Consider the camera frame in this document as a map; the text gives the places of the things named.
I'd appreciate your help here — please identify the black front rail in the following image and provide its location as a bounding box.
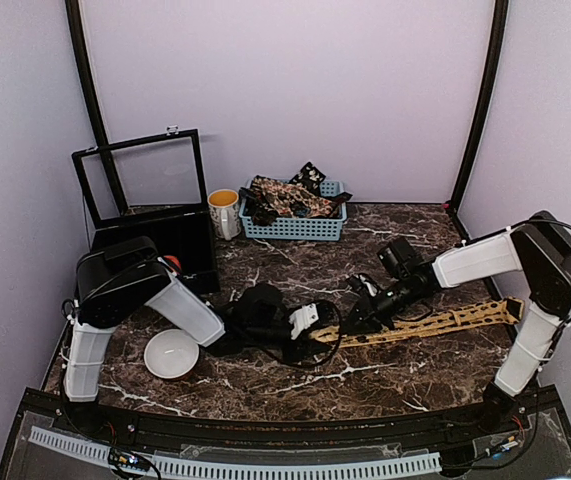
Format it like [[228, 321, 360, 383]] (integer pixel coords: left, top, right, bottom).
[[10, 386, 571, 453]]

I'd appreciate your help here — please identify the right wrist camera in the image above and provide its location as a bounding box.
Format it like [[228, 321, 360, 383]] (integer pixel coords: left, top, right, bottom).
[[377, 236, 423, 280]]

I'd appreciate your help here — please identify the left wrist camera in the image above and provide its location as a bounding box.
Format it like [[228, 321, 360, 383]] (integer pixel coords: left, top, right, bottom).
[[233, 282, 287, 329]]

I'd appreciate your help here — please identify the black display box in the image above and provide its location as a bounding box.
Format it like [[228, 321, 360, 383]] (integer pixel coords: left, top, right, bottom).
[[71, 127, 220, 294]]

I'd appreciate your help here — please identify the yellow beetle-pattern tie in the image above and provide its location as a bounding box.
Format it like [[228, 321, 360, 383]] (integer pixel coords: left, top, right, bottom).
[[309, 295, 526, 350]]

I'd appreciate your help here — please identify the light blue plastic basket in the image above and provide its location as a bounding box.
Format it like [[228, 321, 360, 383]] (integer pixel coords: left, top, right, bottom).
[[240, 179, 347, 242]]

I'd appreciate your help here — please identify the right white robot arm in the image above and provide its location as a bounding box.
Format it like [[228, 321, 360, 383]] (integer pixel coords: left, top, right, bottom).
[[340, 210, 571, 434]]

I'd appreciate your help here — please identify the white mug yellow inside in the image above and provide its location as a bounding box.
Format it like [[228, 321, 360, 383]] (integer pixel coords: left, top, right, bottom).
[[208, 189, 241, 241]]

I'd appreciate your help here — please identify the white bowl orange outside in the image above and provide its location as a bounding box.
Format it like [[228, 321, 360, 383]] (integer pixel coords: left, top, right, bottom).
[[144, 329, 200, 380]]

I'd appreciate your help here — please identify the right black frame post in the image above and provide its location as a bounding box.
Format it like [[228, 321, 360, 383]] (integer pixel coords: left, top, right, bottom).
[[447, 0, 509, 216]]

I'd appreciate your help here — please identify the black frame post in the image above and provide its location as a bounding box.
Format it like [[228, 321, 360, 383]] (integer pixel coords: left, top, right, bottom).
[[447, 0, 509, 216], [64, 0, 128, 214]]

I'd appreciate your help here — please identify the left black frame post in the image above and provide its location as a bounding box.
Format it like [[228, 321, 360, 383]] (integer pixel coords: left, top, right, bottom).
[[64, 0, 128, 214]]

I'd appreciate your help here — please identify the floral patterned tie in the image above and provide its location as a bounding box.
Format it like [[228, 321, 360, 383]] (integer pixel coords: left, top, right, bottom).
[[239, 176, 352, 226]]

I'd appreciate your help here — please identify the rolled orange black tie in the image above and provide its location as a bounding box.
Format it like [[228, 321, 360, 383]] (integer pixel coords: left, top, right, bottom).
[[162, 255, 182, 275]]

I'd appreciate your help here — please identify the black floral tie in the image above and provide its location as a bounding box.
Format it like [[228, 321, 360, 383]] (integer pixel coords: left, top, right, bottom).
[[289, 161, 326, 189]]

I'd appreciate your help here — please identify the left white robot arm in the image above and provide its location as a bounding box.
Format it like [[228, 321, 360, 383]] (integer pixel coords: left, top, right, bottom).
[[61, 236, 342, 436]]

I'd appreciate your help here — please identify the white cable duct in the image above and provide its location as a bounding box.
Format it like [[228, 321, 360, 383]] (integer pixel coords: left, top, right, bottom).
[[28, 426, 442, 479]]

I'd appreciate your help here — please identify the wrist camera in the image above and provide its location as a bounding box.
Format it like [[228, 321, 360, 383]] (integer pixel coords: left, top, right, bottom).
[[233, 282, 287, 329], [377, 236, 423, 280]]

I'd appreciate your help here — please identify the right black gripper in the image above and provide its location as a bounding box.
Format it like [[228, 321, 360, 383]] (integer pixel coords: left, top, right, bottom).
[[340, 278, 424, 335]]

